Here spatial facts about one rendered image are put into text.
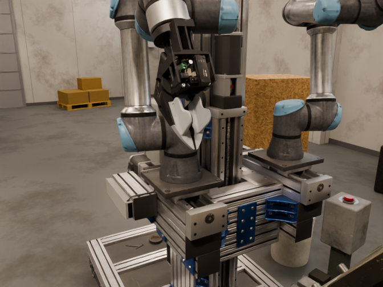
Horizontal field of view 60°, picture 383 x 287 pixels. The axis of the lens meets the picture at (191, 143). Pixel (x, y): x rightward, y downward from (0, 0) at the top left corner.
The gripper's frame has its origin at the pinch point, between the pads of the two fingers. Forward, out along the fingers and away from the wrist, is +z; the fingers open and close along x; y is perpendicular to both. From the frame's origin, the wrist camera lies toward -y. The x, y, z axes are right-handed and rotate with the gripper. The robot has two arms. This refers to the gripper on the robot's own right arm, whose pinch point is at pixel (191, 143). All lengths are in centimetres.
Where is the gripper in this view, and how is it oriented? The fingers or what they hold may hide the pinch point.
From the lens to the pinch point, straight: 58.2
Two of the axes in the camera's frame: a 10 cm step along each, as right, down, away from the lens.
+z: 2.2, 9.6, -1.4
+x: 8.8, -1.3, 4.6
